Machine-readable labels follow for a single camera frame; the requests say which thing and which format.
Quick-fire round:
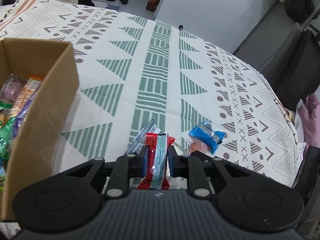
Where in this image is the clear white snack packet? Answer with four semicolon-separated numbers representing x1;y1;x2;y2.
124;119;161;155

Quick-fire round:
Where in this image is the red snack packet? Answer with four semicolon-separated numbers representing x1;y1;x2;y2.
138;133;175;190

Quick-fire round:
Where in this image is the blue snack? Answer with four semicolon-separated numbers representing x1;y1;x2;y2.
188;121;226;154

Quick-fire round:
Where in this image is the brown cardboard box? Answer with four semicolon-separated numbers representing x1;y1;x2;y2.
1;38;79;221

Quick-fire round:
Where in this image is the orange cracker packet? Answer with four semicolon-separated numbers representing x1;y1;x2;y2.
10;79;42;118

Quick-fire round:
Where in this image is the green biscuit packet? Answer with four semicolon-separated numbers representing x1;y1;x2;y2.
1;101;17;161

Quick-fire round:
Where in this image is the pink bedding pile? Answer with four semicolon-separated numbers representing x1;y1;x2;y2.
295;93;319;156

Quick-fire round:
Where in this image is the purple snack packet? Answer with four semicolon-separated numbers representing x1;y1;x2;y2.
1;74;27;103

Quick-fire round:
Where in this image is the black chair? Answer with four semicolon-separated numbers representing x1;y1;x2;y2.
261;23;319;110

